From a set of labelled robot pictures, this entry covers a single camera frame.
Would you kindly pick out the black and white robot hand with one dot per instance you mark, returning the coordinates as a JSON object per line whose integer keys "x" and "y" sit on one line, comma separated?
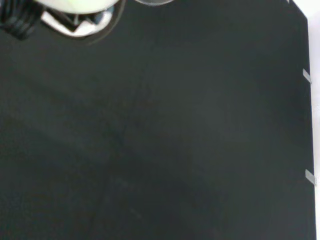
{"x": 75, "y": 6}

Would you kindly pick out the clear round rim piece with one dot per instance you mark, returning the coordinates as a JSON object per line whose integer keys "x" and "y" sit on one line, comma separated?
{"x": 153, "y": 2}

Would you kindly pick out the black bench cloth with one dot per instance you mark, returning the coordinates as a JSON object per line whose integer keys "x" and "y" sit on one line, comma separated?
{"x": 162, "y": 130}

